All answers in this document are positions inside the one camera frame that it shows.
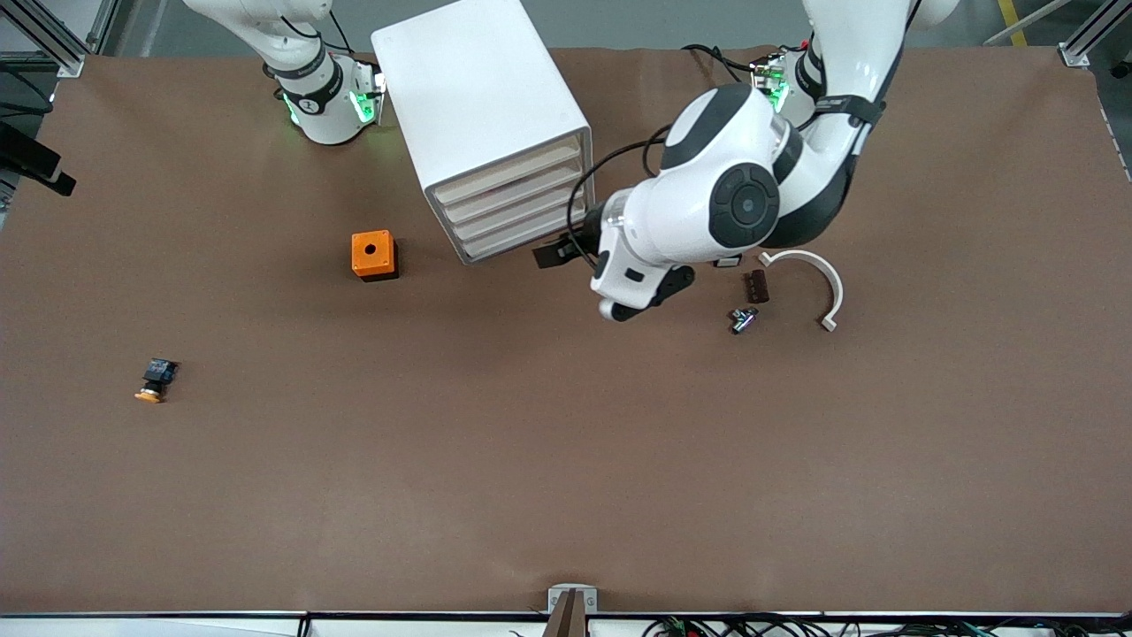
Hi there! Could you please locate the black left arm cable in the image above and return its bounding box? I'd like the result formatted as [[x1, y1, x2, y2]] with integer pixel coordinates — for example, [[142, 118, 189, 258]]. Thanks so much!
[[566, 124, 673, 266]]

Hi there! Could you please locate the black base cable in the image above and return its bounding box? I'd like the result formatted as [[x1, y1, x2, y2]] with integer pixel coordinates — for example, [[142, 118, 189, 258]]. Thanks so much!
[[681, 42, 763, 94]]

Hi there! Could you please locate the orange push button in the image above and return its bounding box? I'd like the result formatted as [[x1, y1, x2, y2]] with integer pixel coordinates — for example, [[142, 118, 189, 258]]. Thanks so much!
[[134, 358, 180, 404]]

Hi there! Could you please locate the orange black button enclosure box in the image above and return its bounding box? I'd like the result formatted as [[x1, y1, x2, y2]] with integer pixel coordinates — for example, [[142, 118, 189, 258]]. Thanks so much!
[[351, 229, 399, 282]]

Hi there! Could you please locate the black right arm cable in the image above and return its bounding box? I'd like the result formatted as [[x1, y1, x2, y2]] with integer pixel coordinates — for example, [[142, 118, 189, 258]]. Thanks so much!
[[0, 62, 56, 116]]

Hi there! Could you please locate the black cable bundle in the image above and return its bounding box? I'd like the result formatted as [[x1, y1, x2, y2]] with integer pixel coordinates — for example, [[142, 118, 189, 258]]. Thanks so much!
[[641, 613, 1132, 637]]

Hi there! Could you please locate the white curved plastic bracket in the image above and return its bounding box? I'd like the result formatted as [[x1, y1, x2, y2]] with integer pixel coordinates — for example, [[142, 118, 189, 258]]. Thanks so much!
[[759, 249, 845, 333]]

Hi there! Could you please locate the white plastic cabinet drawer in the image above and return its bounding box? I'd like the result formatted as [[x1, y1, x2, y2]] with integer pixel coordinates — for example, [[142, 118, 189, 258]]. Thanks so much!
[[449, 180, 589, 243], [440, 159, 586, 225], [458, 202, 589, 263], [433, 140, 585, 206]]

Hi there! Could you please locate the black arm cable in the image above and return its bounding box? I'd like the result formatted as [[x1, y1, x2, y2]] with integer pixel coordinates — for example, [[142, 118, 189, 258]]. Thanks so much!
[[566, 124, 673, 266], [0, 62, 56, 116]]

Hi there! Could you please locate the aluminium frame profile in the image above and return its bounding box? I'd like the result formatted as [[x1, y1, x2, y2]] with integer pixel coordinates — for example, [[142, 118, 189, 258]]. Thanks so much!
[[1057, 0, 1132, 69], [87, 0, 122, 54], [0, 0, 89, 78]]

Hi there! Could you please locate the metal edge mounting bracket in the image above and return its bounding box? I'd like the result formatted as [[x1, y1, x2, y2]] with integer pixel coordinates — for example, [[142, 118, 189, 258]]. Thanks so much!
[[547, 584, 599, 637]]

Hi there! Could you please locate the brown post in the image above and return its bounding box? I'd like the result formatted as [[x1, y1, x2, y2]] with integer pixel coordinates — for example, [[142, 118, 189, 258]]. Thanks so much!
[[544, 591, 589, 637]]

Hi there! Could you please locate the brown table cover mat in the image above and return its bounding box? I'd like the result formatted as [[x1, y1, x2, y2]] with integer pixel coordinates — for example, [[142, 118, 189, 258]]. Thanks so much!
[[0, 44, 1132, 618]]

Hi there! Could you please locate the white drawer cabinet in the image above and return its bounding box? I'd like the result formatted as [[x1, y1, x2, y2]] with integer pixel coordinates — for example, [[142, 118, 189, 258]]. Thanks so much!
[[371, 0, 596, 265]]

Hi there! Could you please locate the black bracket with screws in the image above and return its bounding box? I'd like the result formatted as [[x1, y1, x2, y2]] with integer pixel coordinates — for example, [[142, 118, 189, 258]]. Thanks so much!
[[601, 264, 696, 322]]

